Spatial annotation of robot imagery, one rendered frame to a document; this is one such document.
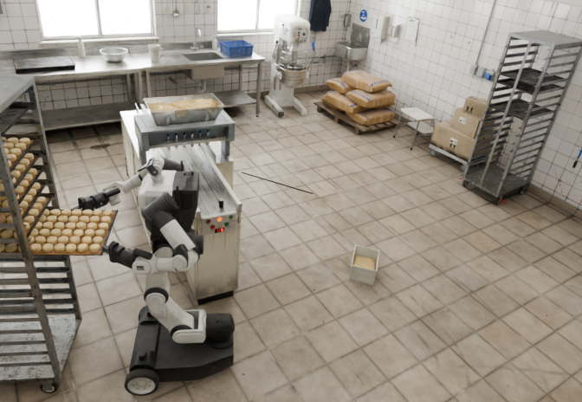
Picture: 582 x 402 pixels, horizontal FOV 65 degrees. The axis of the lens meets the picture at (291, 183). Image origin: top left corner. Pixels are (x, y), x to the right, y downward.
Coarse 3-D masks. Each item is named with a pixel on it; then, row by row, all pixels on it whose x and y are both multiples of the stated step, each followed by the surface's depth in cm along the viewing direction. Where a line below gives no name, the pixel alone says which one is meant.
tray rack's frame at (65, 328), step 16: (0, 80) 217; (16, 80) 219; (0, 96) 200; (16, 96) 207; (0, 112) 192; (48, 320) 304; (64, 320) 305; (80, 320) 306; (0, 336) 289; (16, 336) 290; (32, 336) 291; (64, 336) 294; (64, 352) 284; (0, 368) 270; (16, 368) 271; (32, 368) 272; (48, 368) 273; (64, 368) 276; (48, 384) 270
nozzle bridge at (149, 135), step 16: (224, 112) 376; (144, 128) 334; (160, 128) 337; (176, 128) 340; (192, 128) 345; (208, 128) 360; (224, 128) 367; (144, 144) 334; (160, 144) 344; (176, 144) 349; (224, 144) 378; (144, 160) 352
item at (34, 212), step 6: (42, 198) 251; (36, 204) 246; (42, 204) 250; (30, 210) 241; (36, 210) 242; (30, 216) 237; (36, 216) 240; (24, 222) 234; (30, 222) 234; (0, 234) 224; (6, 234) 222; (12, 234) 225
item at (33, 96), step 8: (32, 80) 224; (32, 96) 228; (32, 112) 232; (40, 112) 234; (40, 128) 236; (40, 144) 241; (48, 152) 247; (48, 160) 247; (48, 176) 251; (56, 192) 259; (56, 200) 259; (64, 264) 282; (72, 272) 289; (72, 296) 296; (80, 312) 306
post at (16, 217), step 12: (0, 144) 192; (0, 156) 194; (0, 168) 197; (12, 192) 204; (12, 204) 207; (12, 216) 210; (24, 240) 218; (24, 252) 221; (24, 264) 225; (36, 276) 233; (36, 288) 233; (36, 300) 237; (48, 324) 250; (48, 336) 251; (48, 348) 256; (60, 372) 269
